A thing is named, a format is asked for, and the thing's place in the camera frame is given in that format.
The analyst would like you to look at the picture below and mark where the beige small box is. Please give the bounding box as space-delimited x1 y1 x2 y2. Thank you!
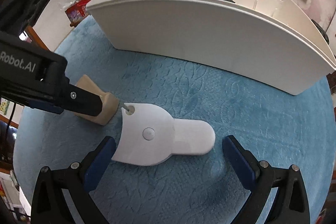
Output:
74 75 119 126

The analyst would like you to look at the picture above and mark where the white plastic scoop device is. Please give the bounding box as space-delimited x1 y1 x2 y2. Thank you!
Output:
112 103 215 166

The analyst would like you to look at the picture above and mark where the red tissue pack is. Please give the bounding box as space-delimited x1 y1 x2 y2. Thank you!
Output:
65 0 91 27

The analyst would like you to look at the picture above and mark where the blue plush table cloth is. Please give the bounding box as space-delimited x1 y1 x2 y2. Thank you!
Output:
12 15 336 224

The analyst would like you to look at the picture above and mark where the white plastic storage bin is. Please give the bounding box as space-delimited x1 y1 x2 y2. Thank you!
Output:
87 0 335 95

